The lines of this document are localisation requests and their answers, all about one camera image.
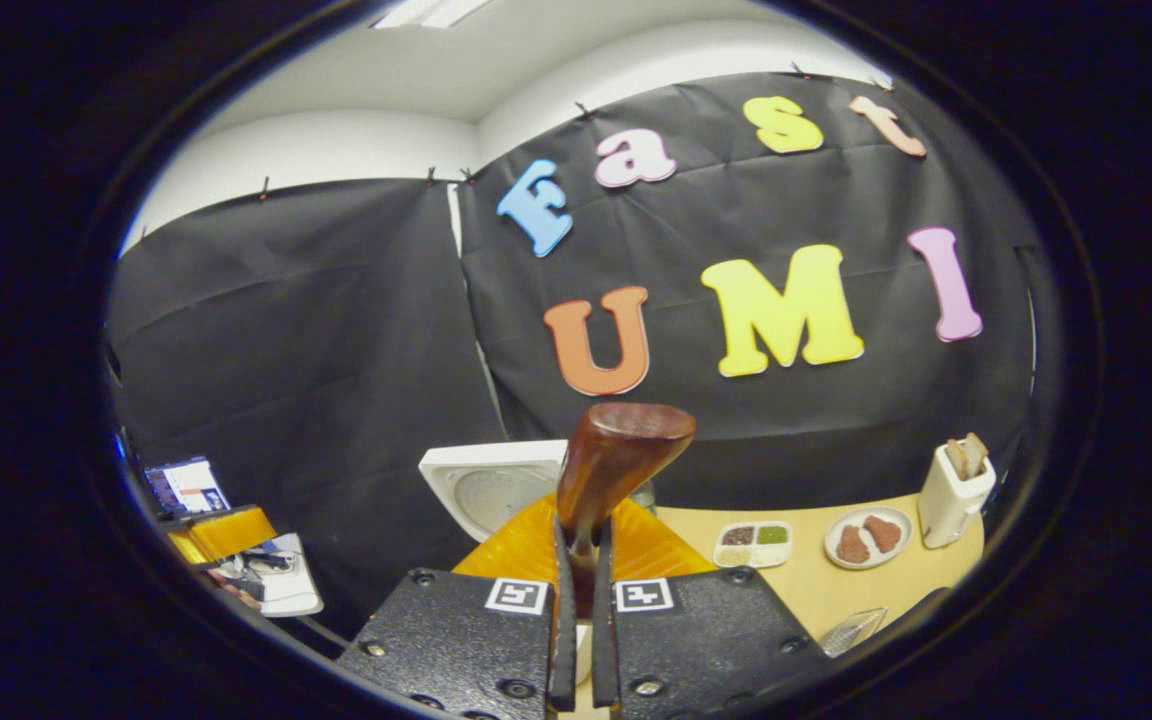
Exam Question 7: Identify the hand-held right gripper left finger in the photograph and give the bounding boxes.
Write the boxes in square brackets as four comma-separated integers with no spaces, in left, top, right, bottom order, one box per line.
[336,493,578,720]

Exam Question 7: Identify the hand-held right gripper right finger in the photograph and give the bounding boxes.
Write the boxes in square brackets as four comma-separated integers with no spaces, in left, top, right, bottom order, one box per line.
[591,495,834,720]

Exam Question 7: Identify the white rice cooker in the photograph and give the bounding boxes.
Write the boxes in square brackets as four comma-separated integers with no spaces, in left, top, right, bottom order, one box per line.
[419,440,657,544]

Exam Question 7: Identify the computer monitor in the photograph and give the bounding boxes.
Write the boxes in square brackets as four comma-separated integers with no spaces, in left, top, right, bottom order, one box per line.
[144,457,232,518]

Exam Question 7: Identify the white side desk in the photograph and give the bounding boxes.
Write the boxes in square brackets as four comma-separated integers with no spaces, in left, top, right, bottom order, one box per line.
[216,533,325,618]

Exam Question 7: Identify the white divided seasoning dish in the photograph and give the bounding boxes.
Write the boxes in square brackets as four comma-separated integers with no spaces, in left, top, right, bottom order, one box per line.
[713,521,794,569]

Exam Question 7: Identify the black backdrop cloth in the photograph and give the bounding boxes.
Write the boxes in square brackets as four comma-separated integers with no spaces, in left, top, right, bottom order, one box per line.
[104,70,1067,641]

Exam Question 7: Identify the white round plate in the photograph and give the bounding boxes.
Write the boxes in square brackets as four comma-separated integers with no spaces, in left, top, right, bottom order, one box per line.
[824,506,913,571]

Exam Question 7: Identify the white toaster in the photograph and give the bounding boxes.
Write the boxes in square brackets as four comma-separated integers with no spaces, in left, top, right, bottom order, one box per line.
[917,432,997,550]

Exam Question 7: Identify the ceiling light panel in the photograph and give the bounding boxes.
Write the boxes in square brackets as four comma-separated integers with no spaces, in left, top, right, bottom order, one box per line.
[373,0,492,29]

